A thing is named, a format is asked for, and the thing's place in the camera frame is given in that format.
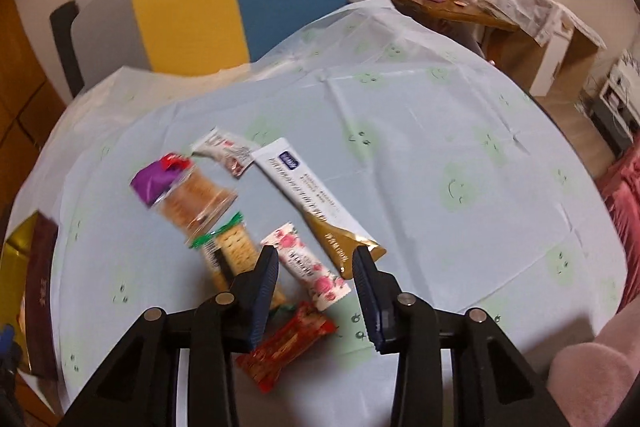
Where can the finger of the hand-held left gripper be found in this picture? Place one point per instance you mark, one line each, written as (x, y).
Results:
(5, 339)

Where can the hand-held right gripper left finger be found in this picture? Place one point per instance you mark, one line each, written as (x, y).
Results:
(265, 287)

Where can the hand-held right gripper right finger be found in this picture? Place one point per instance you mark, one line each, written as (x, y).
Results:
(367, 297)

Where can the pink rose print snack packet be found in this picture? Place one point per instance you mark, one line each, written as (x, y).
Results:
(305, 262)

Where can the green-edged cracker packet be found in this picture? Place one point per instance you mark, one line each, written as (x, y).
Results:
(235, 247)

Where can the red snack packet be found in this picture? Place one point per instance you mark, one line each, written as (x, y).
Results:
(285, 342)

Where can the gold and brown box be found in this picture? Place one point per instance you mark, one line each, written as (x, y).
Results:
(35, 287)

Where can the long white gold snack packet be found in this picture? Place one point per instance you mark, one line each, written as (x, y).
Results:
(300, 187)

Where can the clear cracker packet purple end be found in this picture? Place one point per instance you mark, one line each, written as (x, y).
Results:
(200, 202)

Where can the green smiley print tablecloth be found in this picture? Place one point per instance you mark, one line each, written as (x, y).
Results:
(400, 157)

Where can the small white brown snack packet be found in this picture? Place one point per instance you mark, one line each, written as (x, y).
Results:
(220, 146)

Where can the pink fleece clothing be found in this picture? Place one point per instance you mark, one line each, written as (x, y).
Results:
(595, 377)

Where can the pink red blanket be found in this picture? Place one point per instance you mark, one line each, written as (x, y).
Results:
(625, 207)

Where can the wooden desk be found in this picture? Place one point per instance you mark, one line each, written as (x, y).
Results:
(520, 57)

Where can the wooden side table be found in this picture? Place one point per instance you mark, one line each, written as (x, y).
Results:
(450, 13)

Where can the white shelf unit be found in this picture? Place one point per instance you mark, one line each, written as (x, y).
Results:
(620, 92)

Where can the white lace cloth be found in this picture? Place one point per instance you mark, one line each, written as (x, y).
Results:
(540, 7)

